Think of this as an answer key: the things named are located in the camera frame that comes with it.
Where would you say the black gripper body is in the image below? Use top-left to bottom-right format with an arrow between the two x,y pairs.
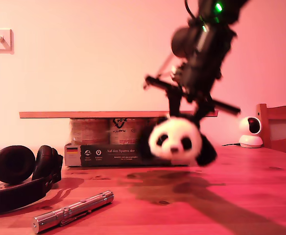
144,66 -> 241,115

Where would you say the stuffed panda toy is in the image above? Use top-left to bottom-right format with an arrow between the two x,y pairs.
137,115 -> 218,167

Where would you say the wooden shelf board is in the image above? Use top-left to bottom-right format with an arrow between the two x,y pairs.
19,110 -> 219,119

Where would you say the tin can with script lettering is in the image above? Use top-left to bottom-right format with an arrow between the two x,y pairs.
147,118 -> 166,128

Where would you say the tin can with fox logo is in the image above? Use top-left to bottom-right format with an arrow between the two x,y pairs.
108,118 -> 148,145

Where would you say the wooden chair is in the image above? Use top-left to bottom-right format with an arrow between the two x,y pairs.
256,103 -> 286,154

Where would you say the tin can with red label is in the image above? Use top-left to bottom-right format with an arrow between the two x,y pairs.
69,118 -> 110,145

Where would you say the dark printed cardboard tray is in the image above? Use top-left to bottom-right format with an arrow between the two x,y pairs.
64,143 -> 191,167

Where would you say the silver pen flashlight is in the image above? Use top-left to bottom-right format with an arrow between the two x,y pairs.
32,190 -> 115,234

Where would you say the black over-ear headphones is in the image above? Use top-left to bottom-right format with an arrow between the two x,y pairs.
0,145 -> 64,217

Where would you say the white round security camera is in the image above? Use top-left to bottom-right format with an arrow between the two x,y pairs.
238,116 -> 263,148

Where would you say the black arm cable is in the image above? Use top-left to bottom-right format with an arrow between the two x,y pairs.
184,0 -> 199,20

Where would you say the white wall light switch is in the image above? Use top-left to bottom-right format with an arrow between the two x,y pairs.
0,28 -> 14,54

